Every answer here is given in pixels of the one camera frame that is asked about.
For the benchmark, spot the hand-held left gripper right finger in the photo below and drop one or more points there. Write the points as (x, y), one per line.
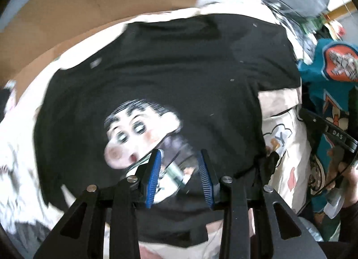
(205, 180)

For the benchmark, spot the black cartoon print t-shirt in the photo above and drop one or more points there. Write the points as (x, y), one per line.
(167, 66)

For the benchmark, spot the teal printed blanket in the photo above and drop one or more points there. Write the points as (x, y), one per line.
(316, 63)

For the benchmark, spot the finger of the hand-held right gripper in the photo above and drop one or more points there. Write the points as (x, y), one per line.
(313, 120)

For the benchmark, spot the cream bear print bed sheet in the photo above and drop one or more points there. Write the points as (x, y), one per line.
(291, 169)

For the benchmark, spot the white spotted fleece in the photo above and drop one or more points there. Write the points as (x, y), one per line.
(16, 169)

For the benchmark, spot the person's right forearm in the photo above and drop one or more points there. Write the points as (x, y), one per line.
(351, 219)

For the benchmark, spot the flattened cardboard sheet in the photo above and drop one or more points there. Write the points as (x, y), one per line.
(84, 1)

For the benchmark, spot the person's right hand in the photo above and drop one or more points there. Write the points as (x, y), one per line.
(351, 183)

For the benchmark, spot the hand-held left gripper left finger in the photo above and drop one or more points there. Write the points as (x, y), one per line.
(153, 178)

